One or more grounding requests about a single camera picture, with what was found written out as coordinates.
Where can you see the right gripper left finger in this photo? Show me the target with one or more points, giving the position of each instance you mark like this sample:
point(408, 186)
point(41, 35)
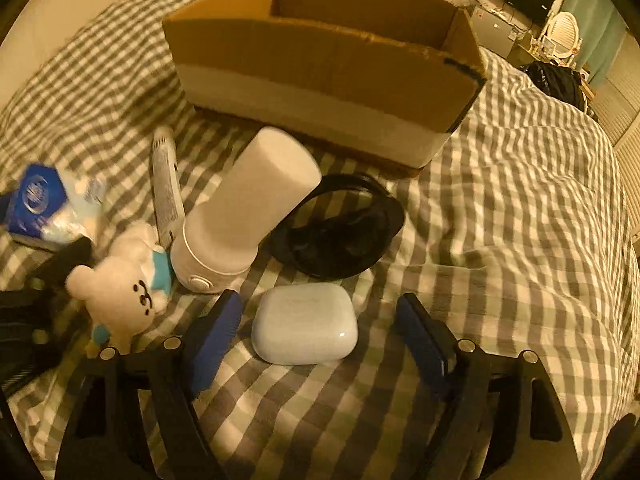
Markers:
point(105, 437)

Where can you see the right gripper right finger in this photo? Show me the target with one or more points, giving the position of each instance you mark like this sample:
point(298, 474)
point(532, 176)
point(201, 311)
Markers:
point(505, 406)

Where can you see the white bear plush toy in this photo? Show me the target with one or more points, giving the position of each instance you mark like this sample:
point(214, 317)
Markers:
point(125, 291)

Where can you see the blue tissue pack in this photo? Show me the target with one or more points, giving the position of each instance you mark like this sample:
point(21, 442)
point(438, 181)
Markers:
point(52, 207)

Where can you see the white toothpaste tube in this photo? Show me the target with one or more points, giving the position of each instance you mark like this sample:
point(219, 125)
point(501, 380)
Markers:
point(168, 204)

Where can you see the white earbuds case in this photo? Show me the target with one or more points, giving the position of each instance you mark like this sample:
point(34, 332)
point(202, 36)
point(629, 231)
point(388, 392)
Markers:
point(304, 324)

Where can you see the white cylindrical humidifier bottle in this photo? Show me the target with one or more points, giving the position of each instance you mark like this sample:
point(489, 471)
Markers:
point(220, 237)

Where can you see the grey white checkered bedsheet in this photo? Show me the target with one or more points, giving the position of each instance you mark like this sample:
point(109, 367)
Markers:
point(516, 236)

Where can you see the white louvered wardrobe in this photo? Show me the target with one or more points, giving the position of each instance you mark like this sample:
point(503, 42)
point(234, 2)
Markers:
point(617, 106)

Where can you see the black clothes on chair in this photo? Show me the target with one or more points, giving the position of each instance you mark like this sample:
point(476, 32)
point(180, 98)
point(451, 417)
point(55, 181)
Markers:
point(562, 83)

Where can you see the brown cardboard box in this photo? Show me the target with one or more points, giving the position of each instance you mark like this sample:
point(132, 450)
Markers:
point(385, 80)

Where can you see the grey mini fridge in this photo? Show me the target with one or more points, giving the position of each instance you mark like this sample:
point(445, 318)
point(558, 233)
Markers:
point(493, 33)

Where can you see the white oval vanity mirror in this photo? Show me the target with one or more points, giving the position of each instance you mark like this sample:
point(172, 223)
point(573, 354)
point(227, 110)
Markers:
point(560, 38)

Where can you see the green curtain by wardrobe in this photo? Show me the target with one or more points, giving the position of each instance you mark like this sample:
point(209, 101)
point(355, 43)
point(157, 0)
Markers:
point(602, 30)

